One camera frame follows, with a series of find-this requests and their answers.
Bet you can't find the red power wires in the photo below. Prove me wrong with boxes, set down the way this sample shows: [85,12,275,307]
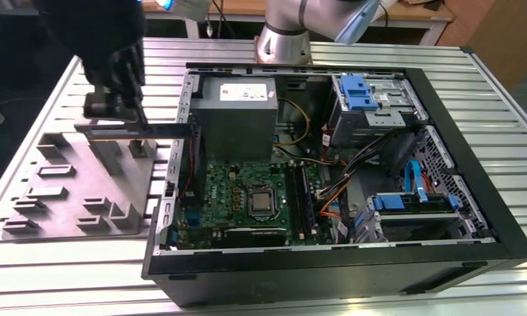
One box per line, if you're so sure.
[423,176,443,196]

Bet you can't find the hard disk in blue carrier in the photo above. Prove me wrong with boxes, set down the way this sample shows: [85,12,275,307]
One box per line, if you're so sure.
[371,192,460,217]

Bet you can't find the RAM stick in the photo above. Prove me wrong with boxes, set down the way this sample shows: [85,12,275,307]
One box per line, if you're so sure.
[76,122,193,140]

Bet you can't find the blue and purple wire bundle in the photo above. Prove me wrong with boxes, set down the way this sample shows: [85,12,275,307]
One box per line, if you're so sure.
[333,210,364,245]

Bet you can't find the black cable bundle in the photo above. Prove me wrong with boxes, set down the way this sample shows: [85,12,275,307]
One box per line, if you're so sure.
[317,126,423,198]

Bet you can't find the grey power supply unit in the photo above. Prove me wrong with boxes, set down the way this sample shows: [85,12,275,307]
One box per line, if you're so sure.
[189,76,280,163]

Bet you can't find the brown wooden cabinet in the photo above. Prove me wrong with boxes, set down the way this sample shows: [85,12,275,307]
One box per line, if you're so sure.
[439,0,527,96]

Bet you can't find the CPU socket with cover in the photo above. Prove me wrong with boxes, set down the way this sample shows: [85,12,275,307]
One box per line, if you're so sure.
[244,184,283,222]

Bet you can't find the dangling cable with plug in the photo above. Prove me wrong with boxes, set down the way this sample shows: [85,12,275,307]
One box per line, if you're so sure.
[203,0,237,40]

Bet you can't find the black RAM slot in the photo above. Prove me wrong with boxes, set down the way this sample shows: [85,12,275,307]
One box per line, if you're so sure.
[287,160,304,238]

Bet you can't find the silver CPU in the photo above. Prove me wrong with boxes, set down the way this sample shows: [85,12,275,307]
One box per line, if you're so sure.
[249,192,276,211]

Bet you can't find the red wire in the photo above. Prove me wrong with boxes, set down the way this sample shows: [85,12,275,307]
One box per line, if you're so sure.
[181,138,199,198]

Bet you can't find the orange wire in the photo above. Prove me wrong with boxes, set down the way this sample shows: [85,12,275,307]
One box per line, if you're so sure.
[319,194,348,219]

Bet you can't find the blue drive carrier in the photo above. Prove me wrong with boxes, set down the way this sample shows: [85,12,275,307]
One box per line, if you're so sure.
[340,74,381,112]

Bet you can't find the wooden workbench white frame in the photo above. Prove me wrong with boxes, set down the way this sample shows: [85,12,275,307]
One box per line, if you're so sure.
[0,0,456,45]

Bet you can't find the metal drive cage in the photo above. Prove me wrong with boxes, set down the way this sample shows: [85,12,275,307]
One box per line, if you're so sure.
[331,74,428,147]

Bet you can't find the green motherboard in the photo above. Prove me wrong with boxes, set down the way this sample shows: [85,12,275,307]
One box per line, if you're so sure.
[174,160,337,248]

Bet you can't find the yellow wire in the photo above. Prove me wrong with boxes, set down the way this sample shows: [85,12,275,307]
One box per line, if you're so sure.
[279,98,312,146]

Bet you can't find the grey parts rack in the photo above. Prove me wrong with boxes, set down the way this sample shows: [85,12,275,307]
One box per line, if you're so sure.
[1,131,160,240]

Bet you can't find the black graphics card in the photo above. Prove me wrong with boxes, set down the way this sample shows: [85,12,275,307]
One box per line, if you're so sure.
[223,226,288,248]

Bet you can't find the black open PC case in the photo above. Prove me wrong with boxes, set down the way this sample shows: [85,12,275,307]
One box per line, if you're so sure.
[140,61,527,309]

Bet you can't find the metal disk bay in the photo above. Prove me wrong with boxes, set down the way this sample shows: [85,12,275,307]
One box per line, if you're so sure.
[353,194,495,244]

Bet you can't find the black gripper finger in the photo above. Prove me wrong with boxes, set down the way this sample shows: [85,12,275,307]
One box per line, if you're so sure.
[109,41,150,132]

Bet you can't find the blue SATA wire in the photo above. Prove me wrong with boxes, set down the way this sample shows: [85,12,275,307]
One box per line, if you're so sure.
[403,160,429,202]

